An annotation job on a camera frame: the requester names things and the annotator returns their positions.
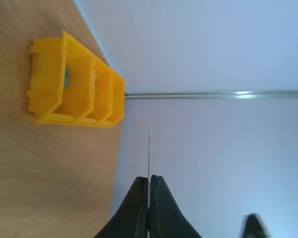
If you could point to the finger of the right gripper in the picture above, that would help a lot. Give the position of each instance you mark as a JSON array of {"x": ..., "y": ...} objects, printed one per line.
[{"x": 253, "y": 227}]

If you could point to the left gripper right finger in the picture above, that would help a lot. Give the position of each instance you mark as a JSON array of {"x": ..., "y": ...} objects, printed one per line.
[{"x": 166, "y": 219}]

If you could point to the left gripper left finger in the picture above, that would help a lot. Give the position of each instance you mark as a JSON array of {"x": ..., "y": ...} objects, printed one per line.
[{"x": 130, "y": 220}]

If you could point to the white card with red marks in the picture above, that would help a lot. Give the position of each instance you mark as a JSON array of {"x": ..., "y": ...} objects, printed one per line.
[{"x": 149, "y": 152}]

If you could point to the teal card stack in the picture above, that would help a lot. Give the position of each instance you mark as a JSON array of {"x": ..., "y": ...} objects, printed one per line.
[{"x": 66, "y": 76}]

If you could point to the yellow three-compartment bin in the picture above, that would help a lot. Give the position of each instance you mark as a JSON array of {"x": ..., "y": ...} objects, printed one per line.
[{"x": 95, "y": 93}]

